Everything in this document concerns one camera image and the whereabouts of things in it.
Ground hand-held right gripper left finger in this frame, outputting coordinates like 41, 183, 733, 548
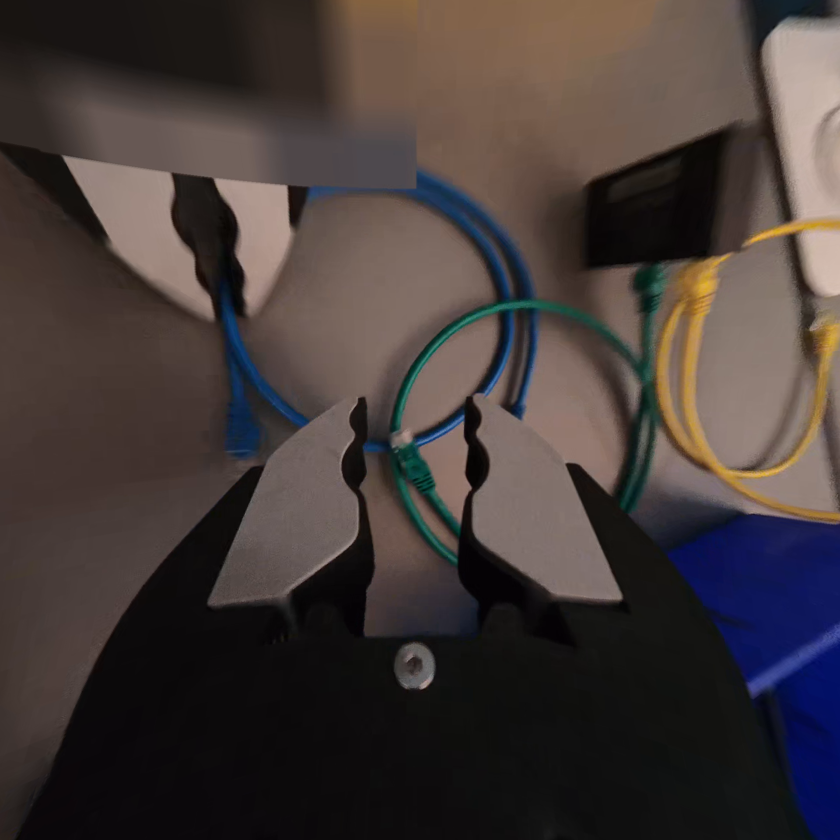
207, 395, 376, 636

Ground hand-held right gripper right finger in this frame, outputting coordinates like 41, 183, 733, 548
457, 394, 624, 644

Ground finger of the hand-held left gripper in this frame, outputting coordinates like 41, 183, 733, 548
211, 177, 298, 319
61, 156, 223, 324

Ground blue ethernet cable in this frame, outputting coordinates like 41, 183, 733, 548
220, 169, 538, 460

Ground green ethernet cable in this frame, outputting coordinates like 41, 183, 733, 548
390, 262, 668, 567

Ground black ethernet port block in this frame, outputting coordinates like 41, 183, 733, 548
583, 126, 767, 271

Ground blue plastic bin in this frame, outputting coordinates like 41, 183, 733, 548
663, 512, 840, 840

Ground white plastic box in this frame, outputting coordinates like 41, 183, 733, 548
761, 16, 840, 300

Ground yellow ethernet cable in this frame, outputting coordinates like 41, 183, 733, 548
656, 219, 840, 523

